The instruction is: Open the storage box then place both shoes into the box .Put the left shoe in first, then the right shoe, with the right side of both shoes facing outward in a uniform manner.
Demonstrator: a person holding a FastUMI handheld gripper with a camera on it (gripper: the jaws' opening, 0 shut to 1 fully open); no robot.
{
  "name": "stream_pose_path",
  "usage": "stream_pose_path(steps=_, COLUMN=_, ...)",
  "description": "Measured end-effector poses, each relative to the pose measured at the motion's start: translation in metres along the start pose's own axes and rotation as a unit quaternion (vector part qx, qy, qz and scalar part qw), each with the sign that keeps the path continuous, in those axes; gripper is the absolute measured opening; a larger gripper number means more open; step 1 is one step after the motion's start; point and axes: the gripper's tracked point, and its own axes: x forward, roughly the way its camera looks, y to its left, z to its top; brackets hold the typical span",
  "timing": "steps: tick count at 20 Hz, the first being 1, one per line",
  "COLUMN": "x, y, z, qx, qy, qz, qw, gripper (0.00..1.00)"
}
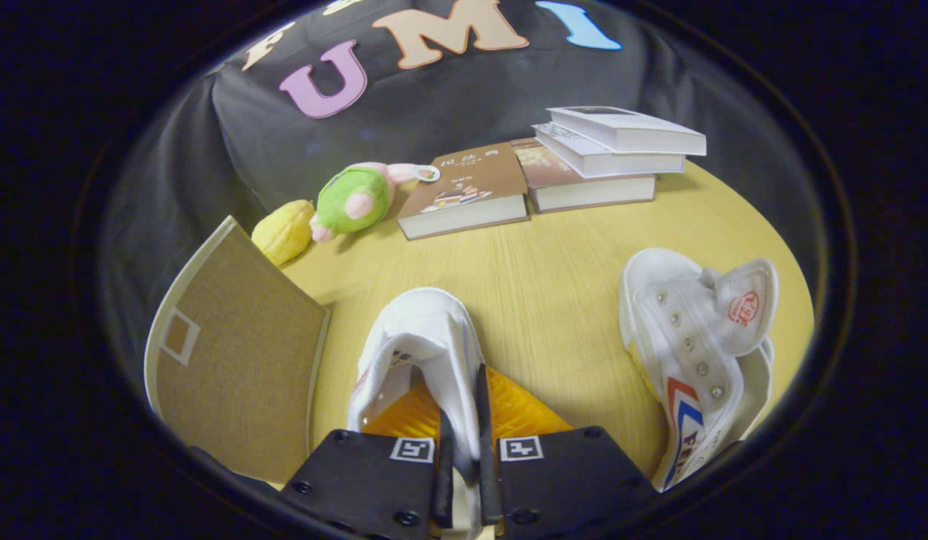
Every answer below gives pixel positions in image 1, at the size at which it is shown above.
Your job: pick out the brown photo cover book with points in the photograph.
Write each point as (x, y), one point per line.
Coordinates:
(576, 184)

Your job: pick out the white book with grey cover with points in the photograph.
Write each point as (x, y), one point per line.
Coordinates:
(629, 129)

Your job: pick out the green and pink plush toy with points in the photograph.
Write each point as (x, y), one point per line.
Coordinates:
(355, 199)

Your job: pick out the brown fabric storage box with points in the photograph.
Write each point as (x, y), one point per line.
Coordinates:
(238, 367)

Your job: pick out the white canvas shoe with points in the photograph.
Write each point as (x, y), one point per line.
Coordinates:
(689, 352)
(433, 337)

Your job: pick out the white book with patterned cover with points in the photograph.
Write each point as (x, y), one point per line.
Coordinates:
(606, 156)

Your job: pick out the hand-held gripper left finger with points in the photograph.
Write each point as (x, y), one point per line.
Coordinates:
(358, 480)

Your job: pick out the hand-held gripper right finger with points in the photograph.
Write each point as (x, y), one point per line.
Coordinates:
(576, 480)

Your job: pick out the yellow plush toy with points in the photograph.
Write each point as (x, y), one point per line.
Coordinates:
(283, 231)

